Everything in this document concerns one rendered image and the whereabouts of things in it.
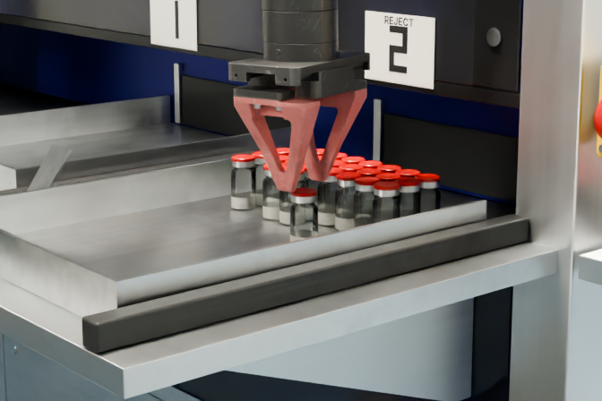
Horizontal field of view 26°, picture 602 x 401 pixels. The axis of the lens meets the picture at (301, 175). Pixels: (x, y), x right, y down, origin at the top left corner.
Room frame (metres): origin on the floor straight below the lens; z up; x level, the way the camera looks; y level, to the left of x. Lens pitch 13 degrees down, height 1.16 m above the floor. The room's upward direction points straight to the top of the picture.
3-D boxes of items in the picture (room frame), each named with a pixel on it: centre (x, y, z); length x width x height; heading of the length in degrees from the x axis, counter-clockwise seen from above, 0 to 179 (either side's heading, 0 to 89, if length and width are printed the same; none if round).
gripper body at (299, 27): (0.98, 0.00, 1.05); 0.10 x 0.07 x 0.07; 145
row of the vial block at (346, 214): (1.06, -0.02, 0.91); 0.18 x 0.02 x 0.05; 39
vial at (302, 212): (0.98, 0.00, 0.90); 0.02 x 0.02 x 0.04
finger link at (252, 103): (0.98, 0.00, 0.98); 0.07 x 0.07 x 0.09; 55
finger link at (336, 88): (0.99, -0.01, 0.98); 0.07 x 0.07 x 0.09; 55
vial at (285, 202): (1.06, 0.01, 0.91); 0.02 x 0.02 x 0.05
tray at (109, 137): (1.32, 0.20, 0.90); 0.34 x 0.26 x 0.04; 130
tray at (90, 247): (0.99, 0.07, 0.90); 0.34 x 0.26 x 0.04; 130
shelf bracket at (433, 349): (0.95, -0.01, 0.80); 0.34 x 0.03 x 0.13; 130
